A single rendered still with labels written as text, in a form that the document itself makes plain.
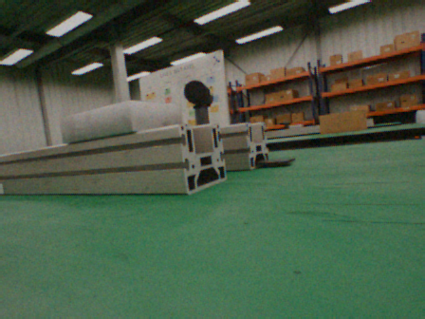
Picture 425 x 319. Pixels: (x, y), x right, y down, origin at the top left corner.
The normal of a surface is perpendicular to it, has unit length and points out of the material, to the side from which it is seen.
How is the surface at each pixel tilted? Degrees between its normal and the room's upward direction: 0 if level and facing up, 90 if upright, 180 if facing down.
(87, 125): 90
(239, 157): 90
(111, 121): 90
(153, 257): 0
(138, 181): 90
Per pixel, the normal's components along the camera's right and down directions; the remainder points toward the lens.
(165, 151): -0.51, 0.12
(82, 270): -0.12, -0.99
